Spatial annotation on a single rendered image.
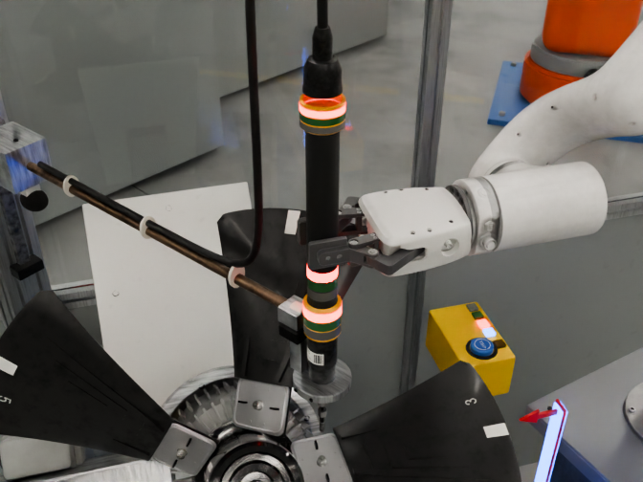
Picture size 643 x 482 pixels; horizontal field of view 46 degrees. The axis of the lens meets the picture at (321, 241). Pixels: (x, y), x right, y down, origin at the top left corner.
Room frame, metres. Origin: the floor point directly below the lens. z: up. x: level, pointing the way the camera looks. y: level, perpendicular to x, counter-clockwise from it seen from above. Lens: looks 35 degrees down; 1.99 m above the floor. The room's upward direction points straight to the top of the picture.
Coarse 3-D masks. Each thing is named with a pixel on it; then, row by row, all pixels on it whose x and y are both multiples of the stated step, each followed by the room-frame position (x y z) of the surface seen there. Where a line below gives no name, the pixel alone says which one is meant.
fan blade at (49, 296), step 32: (32, 320) 0.68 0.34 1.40; (64, 320) 0.68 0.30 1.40; (0, 352) 0.67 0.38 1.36; (32, 352) 0.67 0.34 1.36; (64, 352) 0.67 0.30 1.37; (96, 352) 0.66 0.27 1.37; (0, 384) 0.66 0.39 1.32; (32, 384) 0.66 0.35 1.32; (64, 384) 0.66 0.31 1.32; (96, 384) 0.65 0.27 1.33; (128, 384) 0.65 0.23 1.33; (0, 416) 0.66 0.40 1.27; (32, 416) 0.66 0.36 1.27; (64, 416) 0.65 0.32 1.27; (96, 416) 0.65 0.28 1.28; (128, 416) 0.64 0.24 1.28; (160, 416) 0.64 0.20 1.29; (96, 448) 0.65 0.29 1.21; (128, 448) 0.64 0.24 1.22
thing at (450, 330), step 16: (464, 304) 1.11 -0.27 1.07; (432, 320) 1.07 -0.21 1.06; (448, 320) 1.06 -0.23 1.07; (464, 320) 1.06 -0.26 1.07; (432, 336) 1.07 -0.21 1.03; (448, 336) 1.02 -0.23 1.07; (464, 336) 1.02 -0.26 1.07; (480, 336) 1.02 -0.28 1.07; (496, 336) 1.02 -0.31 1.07; (432, 352) 1.06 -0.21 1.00; (448, 352) 1.00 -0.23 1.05; (464, 352) 0.98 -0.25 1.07; (496, 352) 0.98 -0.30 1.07; (512, 352) 0.98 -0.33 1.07; (480, 368) 0.95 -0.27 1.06; (496, 368) 0.96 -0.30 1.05; (512, 368) 0.97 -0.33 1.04; (496, 384) 0.96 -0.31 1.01
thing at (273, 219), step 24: (240, 216) 0.87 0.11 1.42; (264, 216) 0.86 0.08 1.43; (240, 240) 0.85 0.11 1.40; (264, 240) 0.84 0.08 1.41; (288, 240) 0.83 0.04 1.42; (264, 264) 0.81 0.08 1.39; (288, 264) 0.80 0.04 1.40; (240, 288) 0.81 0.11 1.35; (288, 288) 0.78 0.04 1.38; (240, 312) 0.79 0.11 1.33; (264, 312) 0.77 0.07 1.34; (240, 336) 0.76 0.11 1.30; (264, 336) 0.74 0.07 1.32; (240, 360) 0.74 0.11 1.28; (264, 360) 0.72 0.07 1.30; (288, 360) 0.71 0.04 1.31; (288, 384) 0.69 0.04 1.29
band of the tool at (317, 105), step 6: (300, 96) 0.66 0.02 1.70; (306, 96) 0.67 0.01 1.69; (342, 96) 0.66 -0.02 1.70; (300, 102) 0.64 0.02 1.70; (312, 102) 0.67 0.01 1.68; (318, 102) 0.67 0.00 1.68; (324, 102) 0.67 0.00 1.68; (330, 102) 0.67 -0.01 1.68; (336, 102) 0.67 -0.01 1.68; (342, 102) 0.64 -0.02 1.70; (306, 108) 0.64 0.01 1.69; (312, 108) 0.63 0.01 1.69; (318, 108) 0.63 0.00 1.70; (324, 108) 0.63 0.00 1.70; (330, 108) 0.63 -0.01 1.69; (336, 108) 0.64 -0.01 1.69; (342, 114) 0.64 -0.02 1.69; (300, 120) 0.65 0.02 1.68; (312, 126) 0.63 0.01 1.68; (318, 126) 0.63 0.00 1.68; (324, 126) 0.63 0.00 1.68; (330, 126) 0.63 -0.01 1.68; (336, 132) 0.64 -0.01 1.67
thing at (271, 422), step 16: (240, 384) 0.72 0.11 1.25; (256, 384) 0.71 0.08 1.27; (272, 384) 0.70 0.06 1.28; (240, 400) 0.71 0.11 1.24; (256, 400) 0.70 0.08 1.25; (272, 400) 0.69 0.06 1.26; (288, 400) 0.68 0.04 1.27; (240, 416) 0.69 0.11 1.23; (256, 416) 0.68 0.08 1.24; (272, 416) 0.67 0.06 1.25; (272, 432) 0.65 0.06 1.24
